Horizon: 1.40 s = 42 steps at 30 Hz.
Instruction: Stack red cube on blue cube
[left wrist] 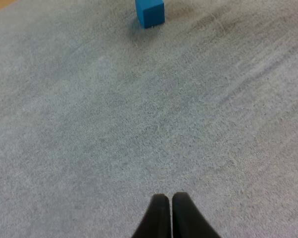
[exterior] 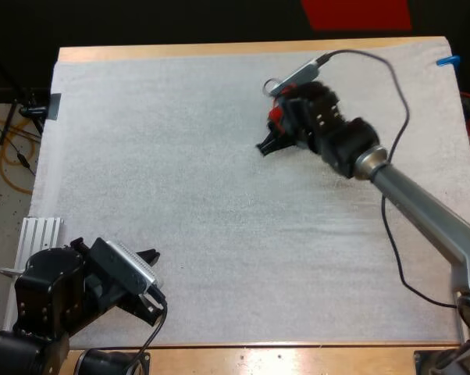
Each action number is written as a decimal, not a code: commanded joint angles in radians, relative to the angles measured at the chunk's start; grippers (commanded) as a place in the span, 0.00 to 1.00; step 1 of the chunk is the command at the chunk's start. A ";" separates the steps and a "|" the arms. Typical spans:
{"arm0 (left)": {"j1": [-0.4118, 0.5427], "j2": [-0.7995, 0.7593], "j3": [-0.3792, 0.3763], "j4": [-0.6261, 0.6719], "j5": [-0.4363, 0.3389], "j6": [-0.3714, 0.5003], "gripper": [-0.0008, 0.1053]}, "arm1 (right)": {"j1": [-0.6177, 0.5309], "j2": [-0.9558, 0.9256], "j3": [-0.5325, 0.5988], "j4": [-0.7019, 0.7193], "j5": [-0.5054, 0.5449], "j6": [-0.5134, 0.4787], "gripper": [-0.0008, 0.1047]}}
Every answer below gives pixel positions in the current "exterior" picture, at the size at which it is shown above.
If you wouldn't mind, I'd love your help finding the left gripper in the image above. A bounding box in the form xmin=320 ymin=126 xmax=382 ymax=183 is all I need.
xmin=69 ymin=236 xmax=167 ymax=328

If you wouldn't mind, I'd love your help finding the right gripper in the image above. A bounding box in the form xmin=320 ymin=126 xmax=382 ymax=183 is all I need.
xmin=256 ymin=80 xmax=347 ymax=158

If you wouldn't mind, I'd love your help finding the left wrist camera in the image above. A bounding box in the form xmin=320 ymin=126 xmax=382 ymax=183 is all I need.
xmin=89 ymin=237 xmax=160 ymax=295

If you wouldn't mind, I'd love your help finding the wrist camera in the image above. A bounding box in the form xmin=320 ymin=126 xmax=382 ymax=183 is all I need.
xmin=263 ymin=58 xmax=332 ymax=97
xmin=89 ymin=237 xmax=160 ymax=295

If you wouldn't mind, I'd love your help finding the black left camera cable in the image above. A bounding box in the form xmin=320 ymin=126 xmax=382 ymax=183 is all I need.
xmin=126 ymin=287 xmax=169 ymax=375

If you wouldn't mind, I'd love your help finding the black camera cable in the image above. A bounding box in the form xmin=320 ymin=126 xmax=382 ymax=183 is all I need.
xmin=126 ymin=287 xmax=169 ymax=375
xmin=316 ymin=48 xmax=459 ymax=309

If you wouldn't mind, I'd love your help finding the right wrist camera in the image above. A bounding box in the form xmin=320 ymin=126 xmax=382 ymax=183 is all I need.
xmin=263 ymin=58 xmax=332 ymax=97

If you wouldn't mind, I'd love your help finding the ribbed aluminium rail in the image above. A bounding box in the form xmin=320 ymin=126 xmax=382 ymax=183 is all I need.
xmin=15 ymin=216 xmax=65 ymax=275

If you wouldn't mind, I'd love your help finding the black right camera cable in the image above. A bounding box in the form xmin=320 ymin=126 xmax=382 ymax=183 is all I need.
xmin=316 ymin=48 xmax=459 ymax=309

